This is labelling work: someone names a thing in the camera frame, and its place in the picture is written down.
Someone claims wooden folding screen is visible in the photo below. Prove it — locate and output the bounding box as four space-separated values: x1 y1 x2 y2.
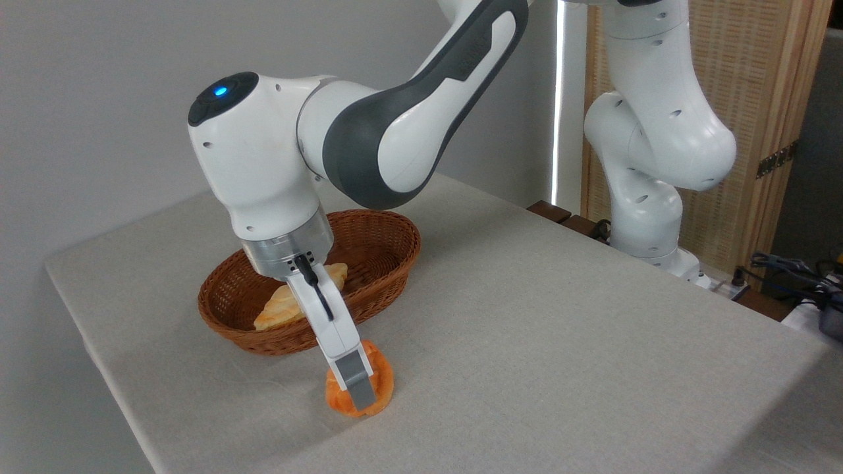
581 0 834 285

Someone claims orange round braided bread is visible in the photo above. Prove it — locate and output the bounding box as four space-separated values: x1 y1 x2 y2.
325 339 396 419

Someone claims metal screen hinge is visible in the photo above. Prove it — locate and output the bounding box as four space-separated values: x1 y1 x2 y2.
756 140 800 180

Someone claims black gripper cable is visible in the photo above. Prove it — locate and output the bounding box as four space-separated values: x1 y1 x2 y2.
294 254 335 323

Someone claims white power strip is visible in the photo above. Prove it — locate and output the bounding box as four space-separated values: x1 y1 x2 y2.
697 273 751 302

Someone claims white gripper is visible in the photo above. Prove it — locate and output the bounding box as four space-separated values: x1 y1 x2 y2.
284 262 378 409

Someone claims black cable bundle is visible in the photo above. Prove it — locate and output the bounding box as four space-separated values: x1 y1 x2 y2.
749 251 843 311

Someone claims pale yellow croissant bread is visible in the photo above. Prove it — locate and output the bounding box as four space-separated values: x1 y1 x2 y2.
254 263 348 332

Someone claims grey tablecloth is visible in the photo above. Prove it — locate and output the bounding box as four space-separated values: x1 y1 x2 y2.
45 172 843 474

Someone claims brown wicker oval basket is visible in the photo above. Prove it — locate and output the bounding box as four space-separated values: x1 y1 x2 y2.
198 209 422 357

